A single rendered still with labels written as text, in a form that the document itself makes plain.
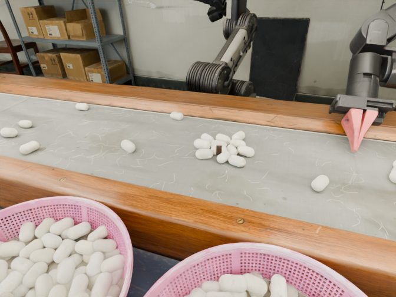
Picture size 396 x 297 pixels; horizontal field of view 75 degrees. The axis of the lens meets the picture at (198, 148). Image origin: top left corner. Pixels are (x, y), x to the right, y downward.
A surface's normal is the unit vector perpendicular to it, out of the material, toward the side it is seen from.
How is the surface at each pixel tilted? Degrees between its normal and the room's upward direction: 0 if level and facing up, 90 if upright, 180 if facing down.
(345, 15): 90
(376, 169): 0
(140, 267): 0
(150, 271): 0
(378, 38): 48
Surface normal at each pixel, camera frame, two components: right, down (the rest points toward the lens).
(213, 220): -0.03, -0.84
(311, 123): -0.25, -0.22
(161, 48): -0.38, 0.53
